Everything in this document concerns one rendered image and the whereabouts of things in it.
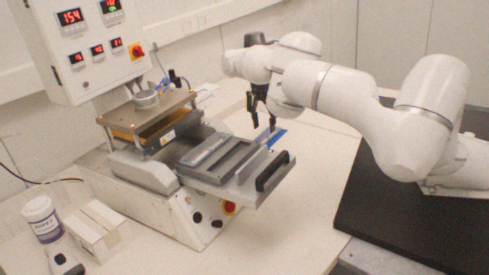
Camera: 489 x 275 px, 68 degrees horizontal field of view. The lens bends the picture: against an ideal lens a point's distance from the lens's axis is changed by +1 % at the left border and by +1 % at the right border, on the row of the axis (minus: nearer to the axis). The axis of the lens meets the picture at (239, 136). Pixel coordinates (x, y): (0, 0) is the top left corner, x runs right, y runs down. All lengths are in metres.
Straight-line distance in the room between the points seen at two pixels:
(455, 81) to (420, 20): 2.55
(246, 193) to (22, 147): 1.02
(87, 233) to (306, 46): 0.81
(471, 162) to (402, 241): 0.27
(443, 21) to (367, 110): 2.56
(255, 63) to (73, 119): 0.99
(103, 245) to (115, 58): 0.58
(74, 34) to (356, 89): 0.80
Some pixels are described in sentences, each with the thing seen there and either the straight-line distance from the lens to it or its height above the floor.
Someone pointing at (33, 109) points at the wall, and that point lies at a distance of 1.64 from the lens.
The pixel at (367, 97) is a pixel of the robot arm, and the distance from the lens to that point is 0.73.
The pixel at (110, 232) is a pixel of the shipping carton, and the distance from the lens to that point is 1.15.
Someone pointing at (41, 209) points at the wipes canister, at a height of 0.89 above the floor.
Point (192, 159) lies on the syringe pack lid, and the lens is 1.02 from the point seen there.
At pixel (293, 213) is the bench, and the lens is 1.17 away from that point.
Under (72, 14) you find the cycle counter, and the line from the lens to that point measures 1.16.
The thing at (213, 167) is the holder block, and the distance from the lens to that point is 1.01.
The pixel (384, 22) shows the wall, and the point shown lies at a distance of 3.40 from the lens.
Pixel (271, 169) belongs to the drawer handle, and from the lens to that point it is 0.93.
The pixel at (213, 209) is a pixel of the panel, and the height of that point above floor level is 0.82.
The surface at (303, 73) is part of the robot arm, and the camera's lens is 0.78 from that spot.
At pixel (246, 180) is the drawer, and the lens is 0.96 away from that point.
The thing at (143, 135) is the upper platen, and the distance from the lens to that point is 1.10.
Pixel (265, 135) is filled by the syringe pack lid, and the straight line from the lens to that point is 1.54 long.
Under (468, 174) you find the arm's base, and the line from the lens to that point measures 0.99.
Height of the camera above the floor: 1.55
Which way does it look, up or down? 30 degrees down
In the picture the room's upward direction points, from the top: 9 degrees counter-clockwise
